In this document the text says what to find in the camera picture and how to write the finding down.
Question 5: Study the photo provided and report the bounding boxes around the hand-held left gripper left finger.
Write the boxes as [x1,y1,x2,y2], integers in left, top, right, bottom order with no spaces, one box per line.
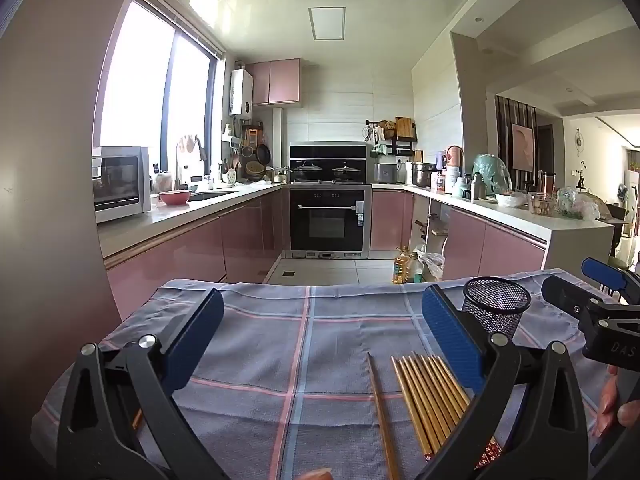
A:
[56,287,225,480]

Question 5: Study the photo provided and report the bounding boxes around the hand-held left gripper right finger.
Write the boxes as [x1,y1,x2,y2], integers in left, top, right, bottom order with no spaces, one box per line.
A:
[421,284,590,480]

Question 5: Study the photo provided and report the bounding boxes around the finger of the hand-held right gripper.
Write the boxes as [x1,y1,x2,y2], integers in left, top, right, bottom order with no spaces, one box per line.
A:
[541,275,609,319]
[581,256,640,306]

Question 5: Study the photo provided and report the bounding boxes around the black mesh utensil holder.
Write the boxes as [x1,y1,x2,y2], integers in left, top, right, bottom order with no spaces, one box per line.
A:
[462,276,532,348]

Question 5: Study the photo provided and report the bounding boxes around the bunch of wooden chopsticks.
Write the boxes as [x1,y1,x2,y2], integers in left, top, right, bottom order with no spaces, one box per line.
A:
[391,351,503,468]

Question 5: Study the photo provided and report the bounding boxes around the person's right hand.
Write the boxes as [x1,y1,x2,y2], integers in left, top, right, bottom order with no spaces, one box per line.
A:
[595,365,640,437]

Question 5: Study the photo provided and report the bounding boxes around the plastic bag of greens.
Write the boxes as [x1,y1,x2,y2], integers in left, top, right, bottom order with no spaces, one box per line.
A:
[556,186,601,221]

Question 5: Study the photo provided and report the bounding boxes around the white plastic bag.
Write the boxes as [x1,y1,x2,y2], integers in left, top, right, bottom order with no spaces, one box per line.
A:
[422,251,446,282]

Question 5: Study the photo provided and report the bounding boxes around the pink base cabinets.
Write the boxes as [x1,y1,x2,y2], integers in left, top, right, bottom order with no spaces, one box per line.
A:
[97,182,291,321]
[371,185,616,286]

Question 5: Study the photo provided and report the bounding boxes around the clear plastic food container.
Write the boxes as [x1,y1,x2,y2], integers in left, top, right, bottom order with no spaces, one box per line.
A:
[527,192,554,217]

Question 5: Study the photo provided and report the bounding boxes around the blue plaid tablecloth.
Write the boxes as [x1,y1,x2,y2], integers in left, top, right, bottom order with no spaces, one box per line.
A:
[31,267,640,480]

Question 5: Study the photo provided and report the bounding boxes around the sink faucet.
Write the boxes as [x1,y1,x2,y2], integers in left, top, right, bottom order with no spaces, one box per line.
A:
[175,136,207,195]

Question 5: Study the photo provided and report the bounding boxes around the steel stock pot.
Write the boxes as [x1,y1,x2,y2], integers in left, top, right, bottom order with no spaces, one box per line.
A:
[411,162,437,188]

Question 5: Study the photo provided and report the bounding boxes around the white microwave oven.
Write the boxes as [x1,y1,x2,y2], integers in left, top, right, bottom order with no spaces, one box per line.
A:
[91,146,152,224]

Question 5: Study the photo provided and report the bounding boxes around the black built-in oven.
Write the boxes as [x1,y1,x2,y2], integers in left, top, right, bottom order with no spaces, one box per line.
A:
[288,185,372,260]

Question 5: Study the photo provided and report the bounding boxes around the black lidded wok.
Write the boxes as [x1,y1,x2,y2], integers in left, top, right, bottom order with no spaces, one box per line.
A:
[332,162,364,182]
[291,160,324,182]

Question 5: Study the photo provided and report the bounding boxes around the grey refrigerator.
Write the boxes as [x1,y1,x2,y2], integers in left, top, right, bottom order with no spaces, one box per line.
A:
[0,0,146,480]

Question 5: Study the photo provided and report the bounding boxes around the black range hood stove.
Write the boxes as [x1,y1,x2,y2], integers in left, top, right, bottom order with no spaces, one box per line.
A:
[289,142,372,184]

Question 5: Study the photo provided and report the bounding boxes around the white water heater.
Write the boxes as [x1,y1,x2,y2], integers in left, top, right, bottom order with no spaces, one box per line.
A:
[229,67,254,119]

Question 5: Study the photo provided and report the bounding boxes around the kitchen window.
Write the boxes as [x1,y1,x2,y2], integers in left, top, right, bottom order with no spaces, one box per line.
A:
[100,0,223,181]

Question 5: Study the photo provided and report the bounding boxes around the ceiling light panel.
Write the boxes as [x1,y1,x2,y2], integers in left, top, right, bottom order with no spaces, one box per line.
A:
[308,6,347,41]

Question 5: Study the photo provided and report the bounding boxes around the framed wall art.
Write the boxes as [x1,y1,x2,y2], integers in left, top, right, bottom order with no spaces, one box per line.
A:
[511,123,537,171]

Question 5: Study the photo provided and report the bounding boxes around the wall rack with cutting boards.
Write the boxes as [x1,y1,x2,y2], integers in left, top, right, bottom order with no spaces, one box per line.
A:
[365,116,418,157]

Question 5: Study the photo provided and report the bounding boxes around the pink wall cabinets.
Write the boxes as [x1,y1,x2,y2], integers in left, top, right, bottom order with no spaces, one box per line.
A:
[245,58,301,107]

